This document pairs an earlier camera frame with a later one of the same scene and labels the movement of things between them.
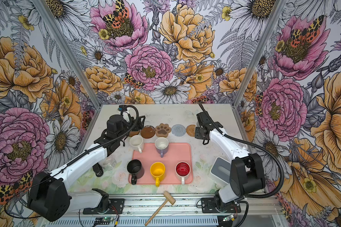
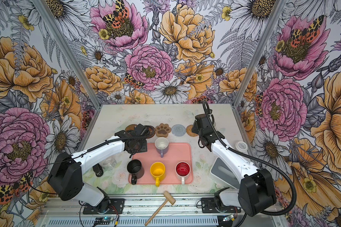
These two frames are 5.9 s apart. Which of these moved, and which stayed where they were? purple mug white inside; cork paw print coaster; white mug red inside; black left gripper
Moved: black left gripper
Stayed: purple mug white inside; cork paw print coaster; white mug red inside
